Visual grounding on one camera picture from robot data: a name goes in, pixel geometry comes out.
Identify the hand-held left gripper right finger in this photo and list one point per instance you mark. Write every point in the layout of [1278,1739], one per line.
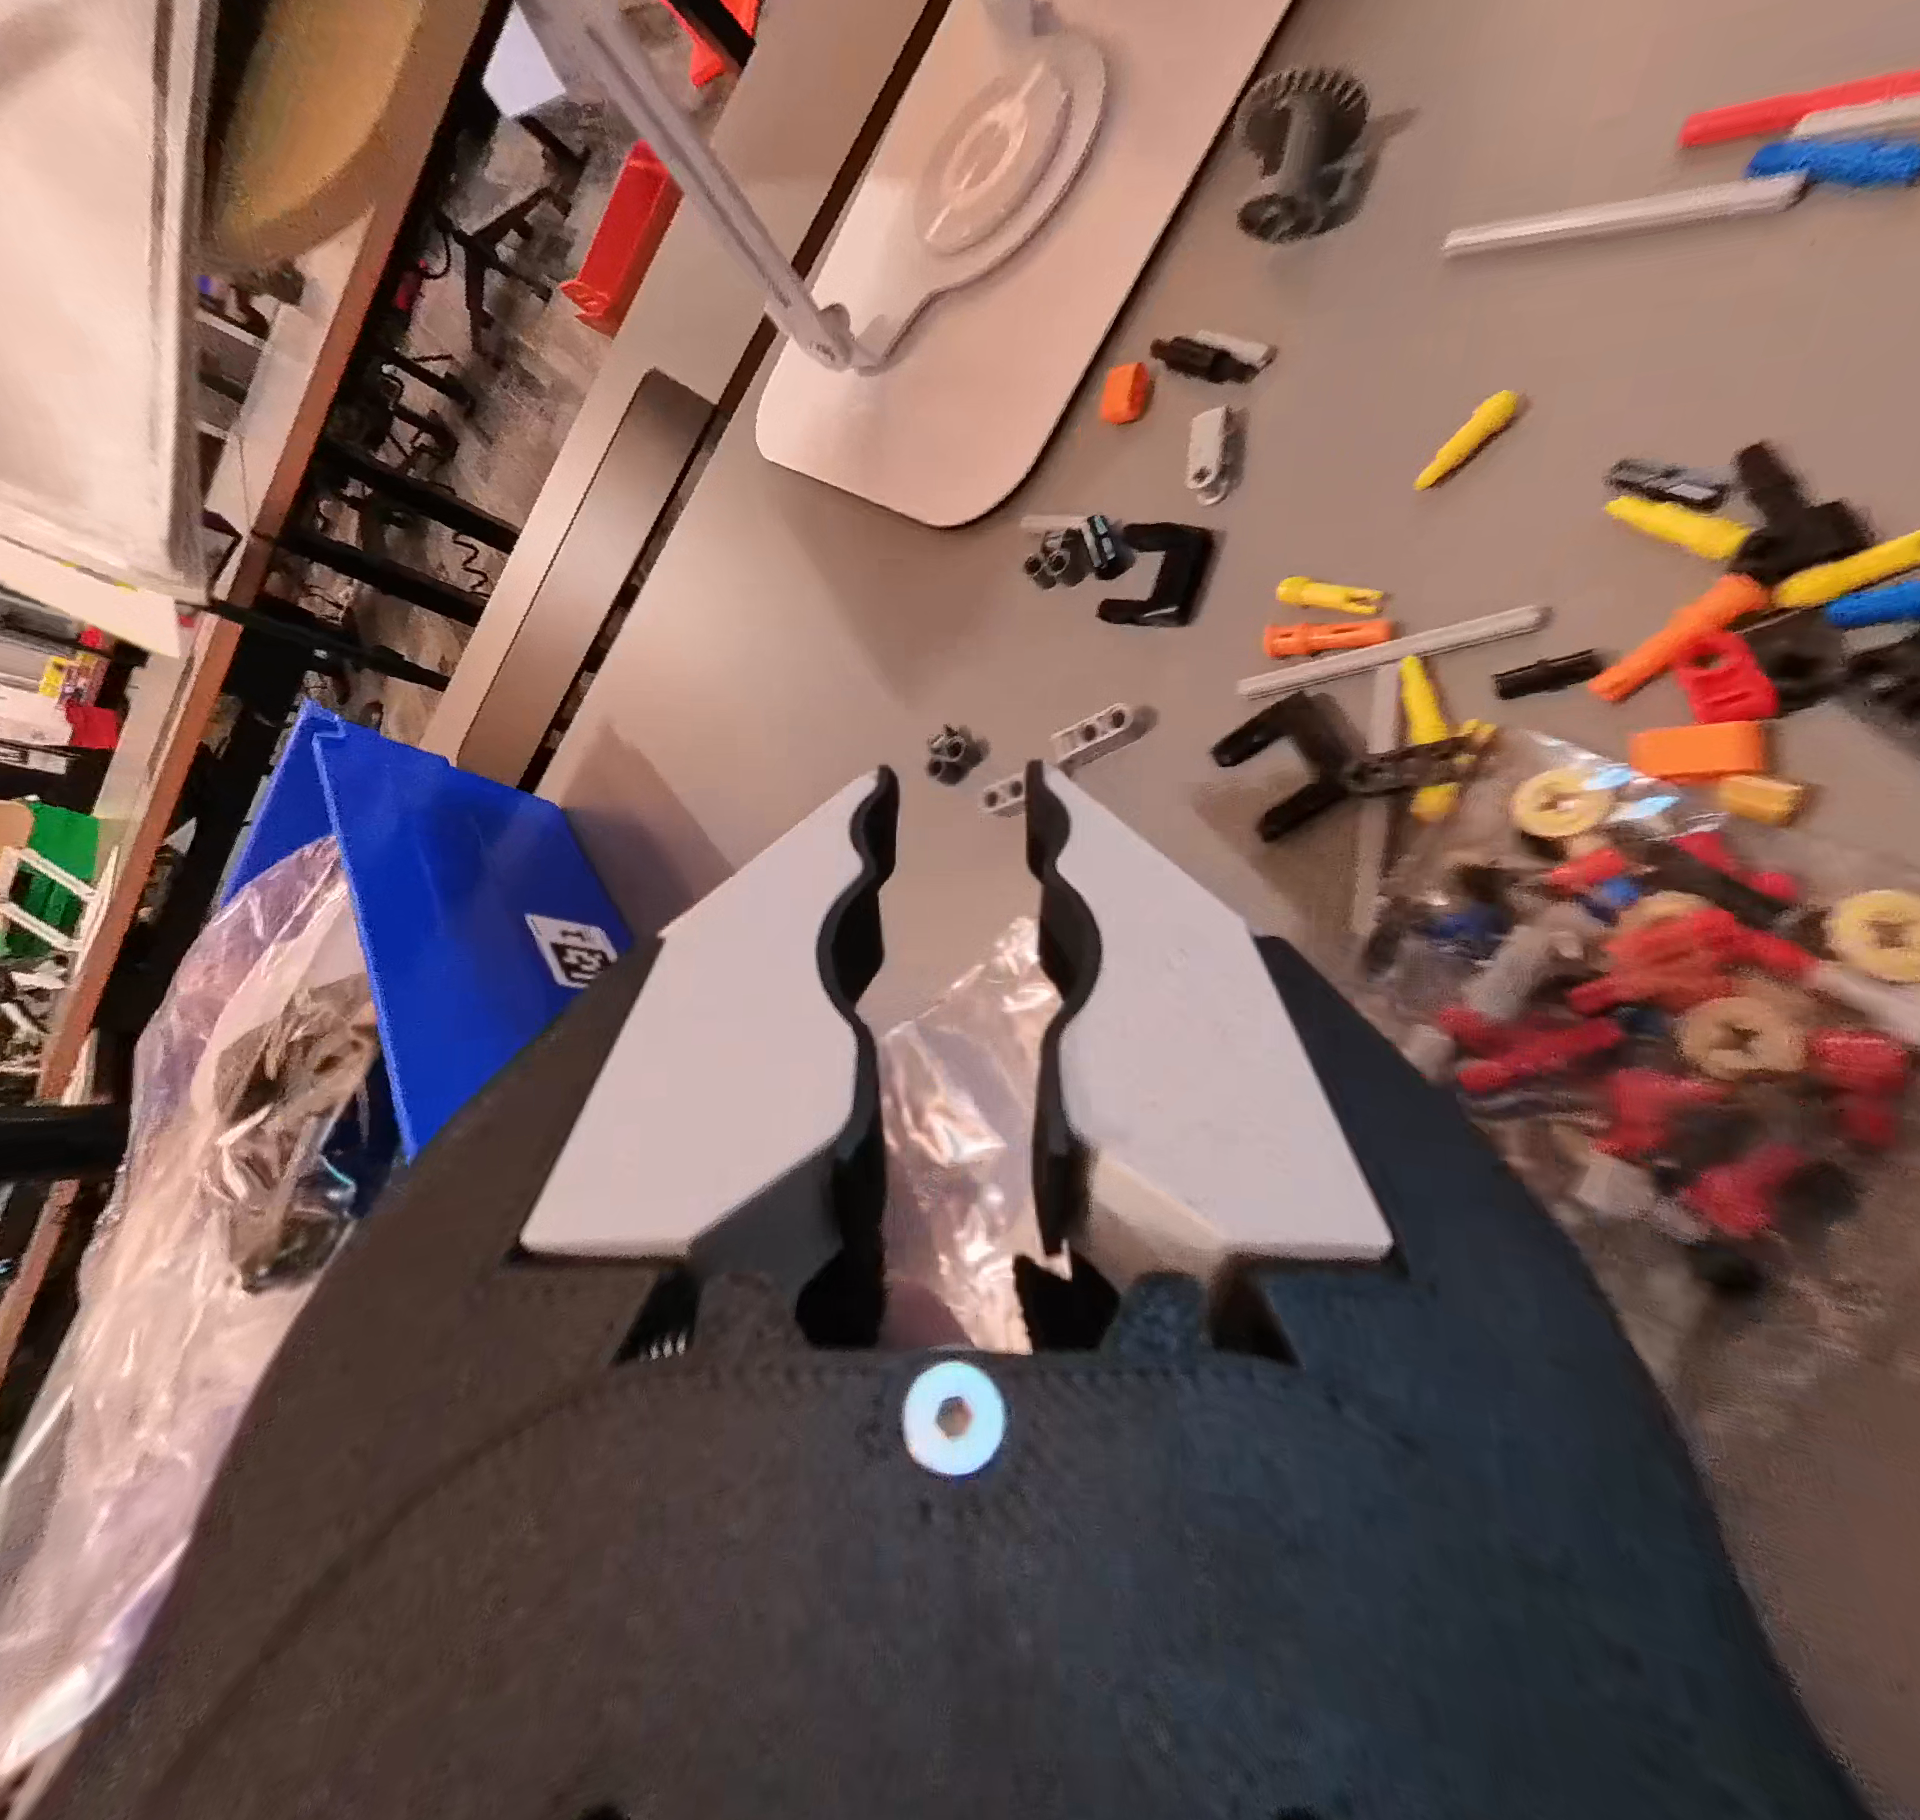
[1215,1098]

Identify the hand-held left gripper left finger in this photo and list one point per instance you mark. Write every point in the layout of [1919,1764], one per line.
[704,1098]

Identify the black forked lego bracket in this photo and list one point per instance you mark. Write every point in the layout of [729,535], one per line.
[1328,769]

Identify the grey three-hole lego beam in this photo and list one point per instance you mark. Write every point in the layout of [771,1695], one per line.
[1104,737]
[1009,793]

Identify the dark grey double lego connector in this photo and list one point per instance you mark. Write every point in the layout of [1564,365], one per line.
[956,756]

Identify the yellow lego axle pin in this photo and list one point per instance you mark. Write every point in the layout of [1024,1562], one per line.
[1425,726]

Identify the orange lego pin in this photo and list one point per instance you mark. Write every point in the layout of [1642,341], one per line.
[1328,638]

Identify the black lego pin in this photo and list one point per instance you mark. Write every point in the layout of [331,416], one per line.
[1545,673]
[1199,357]

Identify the black double lego connector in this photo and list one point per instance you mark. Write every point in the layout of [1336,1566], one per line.
[1074,551]

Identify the clear bags of lego parts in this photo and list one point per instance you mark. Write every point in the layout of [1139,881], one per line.
[149,1249]

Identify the light grey lego connector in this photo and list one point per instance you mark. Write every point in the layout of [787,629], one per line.
[1212,462]

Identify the yellow pointed lego pin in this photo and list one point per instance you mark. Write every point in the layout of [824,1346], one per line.
[1468,440]

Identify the small orange lego piece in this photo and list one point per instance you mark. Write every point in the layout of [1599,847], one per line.
[1126,395]

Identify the short grey lego bar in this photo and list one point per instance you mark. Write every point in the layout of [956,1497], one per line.
[1252,346]

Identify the dark grey lego differential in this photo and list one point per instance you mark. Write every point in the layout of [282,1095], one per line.
[1297,156]

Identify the long grey lego axle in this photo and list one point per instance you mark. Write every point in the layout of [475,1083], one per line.
[1621,218]

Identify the blue lego pin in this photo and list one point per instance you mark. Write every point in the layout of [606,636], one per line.
[1845,161]

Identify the red lego axle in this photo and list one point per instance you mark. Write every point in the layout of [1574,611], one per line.
[1801,110]

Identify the short grey lego axle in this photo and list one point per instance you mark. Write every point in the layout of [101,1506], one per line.
[1868,119]

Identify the clear empty plastic bag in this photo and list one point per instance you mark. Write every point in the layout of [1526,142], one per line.
[961,1098]

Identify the blue plastic bin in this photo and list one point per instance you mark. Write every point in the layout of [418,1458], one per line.
[452,921]

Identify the grey metal panel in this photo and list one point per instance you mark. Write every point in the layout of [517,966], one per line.
[571,574]

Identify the wooden desk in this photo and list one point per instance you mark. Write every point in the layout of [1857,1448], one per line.
[308,425]

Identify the red plastic bin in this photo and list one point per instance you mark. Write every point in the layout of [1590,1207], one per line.
[624,246]

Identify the clear acrylic stand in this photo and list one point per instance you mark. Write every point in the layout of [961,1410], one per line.
[1020,141]

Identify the tan cardboard roll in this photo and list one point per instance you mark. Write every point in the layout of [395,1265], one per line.
[330,95]

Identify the black lego u bracket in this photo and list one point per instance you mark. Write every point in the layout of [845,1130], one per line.
[1194,574]

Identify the silver stand base plate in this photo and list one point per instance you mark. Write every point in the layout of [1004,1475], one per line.
[961,425]

